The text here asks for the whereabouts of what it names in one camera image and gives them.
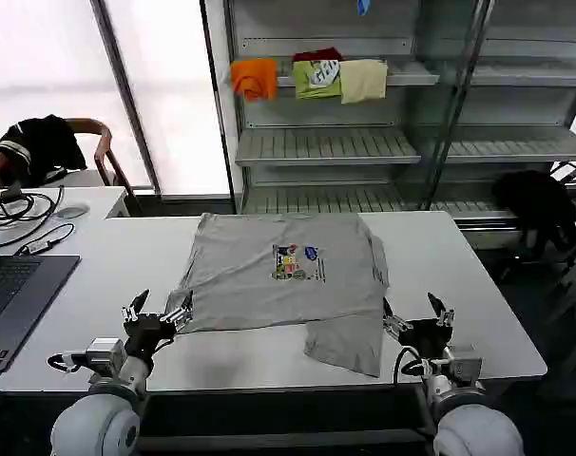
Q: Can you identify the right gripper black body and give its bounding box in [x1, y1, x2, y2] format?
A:
[397, 318, 453, 358]

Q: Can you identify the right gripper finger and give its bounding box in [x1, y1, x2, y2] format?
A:
[426, 291, 456, 330]
[381, 297, 409, 341]

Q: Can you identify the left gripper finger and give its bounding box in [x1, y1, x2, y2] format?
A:
[121, 288, 151, 327]
[160, 290, 195, 334]

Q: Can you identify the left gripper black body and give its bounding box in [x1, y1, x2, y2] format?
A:
[124, 313, 179, 357]

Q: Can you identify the grey printed t-shirt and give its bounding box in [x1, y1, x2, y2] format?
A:
[165, 212, 393, 379]

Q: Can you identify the white side desk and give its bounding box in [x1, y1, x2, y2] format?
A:
[0, 184, 129, 257]

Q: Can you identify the grey computer mouse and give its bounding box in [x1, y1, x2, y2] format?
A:
[54, 203, 91, 219]

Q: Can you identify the dark grey laptop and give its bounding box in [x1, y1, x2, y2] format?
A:
[0, 253, 82, 374]

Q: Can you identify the brown wooden chair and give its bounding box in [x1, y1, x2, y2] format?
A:
[0, 117, 130, 189]

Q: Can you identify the black jacket with pale stripes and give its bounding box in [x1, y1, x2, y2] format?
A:
[0, 113, 88, 185]

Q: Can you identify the grey shelf rack with clothes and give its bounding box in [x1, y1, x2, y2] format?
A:
[222, 0, 442, 216]

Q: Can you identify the empty grey shelf rack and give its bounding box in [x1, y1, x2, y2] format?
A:
[419, 0, 576, 234]

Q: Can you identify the thin cable with adapter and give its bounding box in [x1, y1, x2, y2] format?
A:
[0, 221, 76, 257]

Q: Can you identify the thick black coiled cable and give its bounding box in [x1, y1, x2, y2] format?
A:
[0, 185, 67, 228]

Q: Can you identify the dark window frame post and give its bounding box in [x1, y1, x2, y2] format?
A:
[88, 0, 164, 201]

